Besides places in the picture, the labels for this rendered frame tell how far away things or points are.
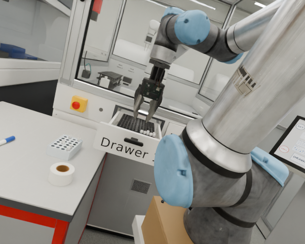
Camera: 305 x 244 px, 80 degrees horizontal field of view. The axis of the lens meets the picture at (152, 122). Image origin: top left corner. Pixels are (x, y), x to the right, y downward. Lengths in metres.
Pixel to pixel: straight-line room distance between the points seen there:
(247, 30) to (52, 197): 0.65
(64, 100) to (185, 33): 0.80
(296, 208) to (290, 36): 1.11
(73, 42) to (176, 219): 0.91
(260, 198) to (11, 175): 0.63
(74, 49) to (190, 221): 0.92
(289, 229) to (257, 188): 0.95
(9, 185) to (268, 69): 0.64
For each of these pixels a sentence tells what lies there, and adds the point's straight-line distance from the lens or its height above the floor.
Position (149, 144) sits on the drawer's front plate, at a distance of 0.71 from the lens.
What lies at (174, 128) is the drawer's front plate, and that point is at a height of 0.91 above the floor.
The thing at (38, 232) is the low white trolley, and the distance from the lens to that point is 0.67.
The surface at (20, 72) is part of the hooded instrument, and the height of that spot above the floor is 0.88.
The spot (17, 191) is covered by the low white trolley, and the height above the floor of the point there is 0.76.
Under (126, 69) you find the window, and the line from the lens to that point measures 1.02.
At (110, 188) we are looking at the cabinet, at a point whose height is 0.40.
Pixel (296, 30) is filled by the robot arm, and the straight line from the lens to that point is 0.25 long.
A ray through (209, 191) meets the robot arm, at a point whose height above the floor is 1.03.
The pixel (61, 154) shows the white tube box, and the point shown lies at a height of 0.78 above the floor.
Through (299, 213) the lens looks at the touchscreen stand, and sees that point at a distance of 1.28.
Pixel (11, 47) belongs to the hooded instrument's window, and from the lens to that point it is 1.39.
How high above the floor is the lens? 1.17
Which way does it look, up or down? 15 degrees down
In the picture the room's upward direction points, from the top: 19 degrees clockwise
